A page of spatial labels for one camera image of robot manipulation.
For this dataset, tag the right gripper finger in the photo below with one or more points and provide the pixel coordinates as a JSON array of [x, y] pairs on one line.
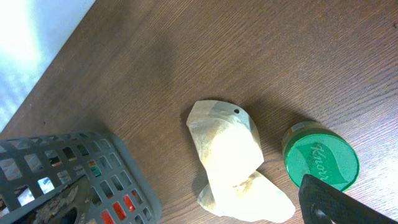
[[321, 203]]

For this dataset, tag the green lidded spice jar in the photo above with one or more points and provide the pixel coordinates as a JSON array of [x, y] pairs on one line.
[[310, 148]]

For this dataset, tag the beige paper flour bag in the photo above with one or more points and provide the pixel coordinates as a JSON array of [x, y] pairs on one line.
[[229, 148]]

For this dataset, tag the spaghetti packet with orange ends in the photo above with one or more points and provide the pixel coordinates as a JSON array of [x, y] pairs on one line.
[[119, 211]]

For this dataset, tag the white tissue multipack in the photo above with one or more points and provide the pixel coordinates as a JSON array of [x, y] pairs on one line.
[[46, 184]]

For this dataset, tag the grey plastic shopping basket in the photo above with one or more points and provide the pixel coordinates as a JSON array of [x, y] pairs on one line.
[[26, 160]]

